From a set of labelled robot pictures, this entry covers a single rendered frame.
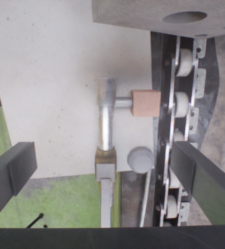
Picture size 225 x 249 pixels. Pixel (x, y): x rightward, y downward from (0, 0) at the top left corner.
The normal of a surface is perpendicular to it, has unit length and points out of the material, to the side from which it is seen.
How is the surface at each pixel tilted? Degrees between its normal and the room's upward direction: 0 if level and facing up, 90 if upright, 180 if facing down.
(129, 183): 0
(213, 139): 23
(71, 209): 0
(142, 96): 0
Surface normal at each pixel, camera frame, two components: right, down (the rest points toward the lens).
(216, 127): -0.50, 0.16
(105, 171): 0.02, -0.08
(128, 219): 0.02, 0.26
